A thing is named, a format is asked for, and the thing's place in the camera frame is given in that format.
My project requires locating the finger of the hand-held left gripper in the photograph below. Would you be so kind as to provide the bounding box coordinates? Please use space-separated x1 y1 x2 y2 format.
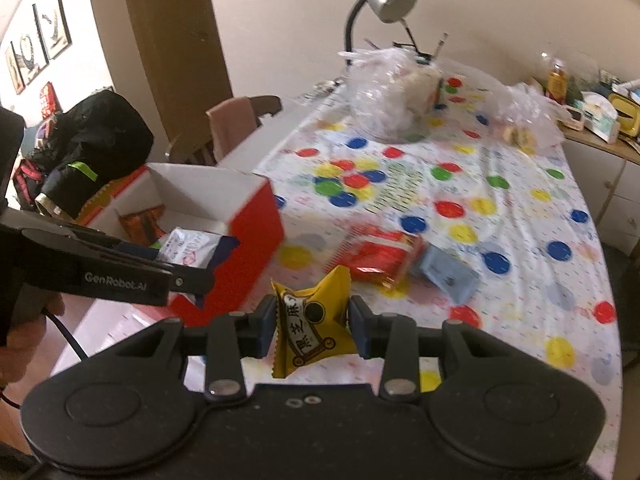
167 263 217 310
22 226 242 264

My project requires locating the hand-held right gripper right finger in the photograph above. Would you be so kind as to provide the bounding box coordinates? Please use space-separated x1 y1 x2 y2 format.
348 296 506 404

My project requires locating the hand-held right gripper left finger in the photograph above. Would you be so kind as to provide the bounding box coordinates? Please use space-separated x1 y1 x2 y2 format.
144 296 278 405

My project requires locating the white snack packet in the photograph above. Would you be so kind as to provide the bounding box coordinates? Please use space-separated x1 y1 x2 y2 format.
156 226 237 272

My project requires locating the yellow snack packet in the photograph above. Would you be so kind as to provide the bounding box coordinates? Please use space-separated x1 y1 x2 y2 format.
270 264 359 379

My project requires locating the orange black snack packet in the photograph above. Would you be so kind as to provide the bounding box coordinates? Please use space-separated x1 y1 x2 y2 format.
119 204 169 249

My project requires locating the red cardboard box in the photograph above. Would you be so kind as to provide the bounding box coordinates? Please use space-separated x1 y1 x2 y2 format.
79 161 287 332

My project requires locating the person's left hand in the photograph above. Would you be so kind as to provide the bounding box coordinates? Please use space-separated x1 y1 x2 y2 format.
0 292 67 387

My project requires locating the red striped snack packet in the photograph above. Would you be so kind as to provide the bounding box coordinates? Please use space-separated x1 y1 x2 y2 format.
330 224 427 292

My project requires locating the red bag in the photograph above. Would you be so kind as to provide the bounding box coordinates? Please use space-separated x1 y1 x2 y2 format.
12 156 49 209

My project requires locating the grey-blue snack packet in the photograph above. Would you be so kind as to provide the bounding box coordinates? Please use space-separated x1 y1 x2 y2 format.
416 244 482 307

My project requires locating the black bag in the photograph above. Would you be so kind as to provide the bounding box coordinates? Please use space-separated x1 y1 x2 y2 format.
36 89 157 219

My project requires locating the wooden chair with pink cover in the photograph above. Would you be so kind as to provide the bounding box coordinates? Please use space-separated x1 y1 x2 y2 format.
165 94 284 167

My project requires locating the polka dot tablecloth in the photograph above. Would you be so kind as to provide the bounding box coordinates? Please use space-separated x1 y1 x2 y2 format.
50 57 626 480

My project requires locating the wooden door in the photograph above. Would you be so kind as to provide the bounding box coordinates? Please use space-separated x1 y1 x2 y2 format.
116 0 237 162

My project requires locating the large clear plastic bag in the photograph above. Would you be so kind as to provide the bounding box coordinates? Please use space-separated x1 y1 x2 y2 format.
336 46 444 144

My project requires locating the beige pastry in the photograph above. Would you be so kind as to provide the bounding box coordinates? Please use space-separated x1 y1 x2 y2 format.
501 124 539 154

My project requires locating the small clear plastic bag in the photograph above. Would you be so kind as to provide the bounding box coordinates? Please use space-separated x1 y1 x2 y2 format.
491 81 567 157

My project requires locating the desk pen holder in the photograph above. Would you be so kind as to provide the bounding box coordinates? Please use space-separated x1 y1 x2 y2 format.
391 31 449 69

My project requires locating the white cabinet with wooden top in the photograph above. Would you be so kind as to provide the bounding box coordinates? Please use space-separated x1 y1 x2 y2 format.
559 122 640 257

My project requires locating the tissue box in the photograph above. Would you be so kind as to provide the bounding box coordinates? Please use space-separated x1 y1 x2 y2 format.
574 99 622 144

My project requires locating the glass bottle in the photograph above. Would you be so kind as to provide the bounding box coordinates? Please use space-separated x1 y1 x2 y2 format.
546 56 569 107

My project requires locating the yellow box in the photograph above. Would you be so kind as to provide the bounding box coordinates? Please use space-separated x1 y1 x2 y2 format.
606 94 640 137

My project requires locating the black cable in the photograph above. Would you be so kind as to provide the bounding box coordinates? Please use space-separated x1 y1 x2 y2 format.
0 306 90 409

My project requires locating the framed wall picture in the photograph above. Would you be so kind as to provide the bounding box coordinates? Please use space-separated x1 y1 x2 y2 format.
13 21 51 86
32 0 74 62
4 41 26 97

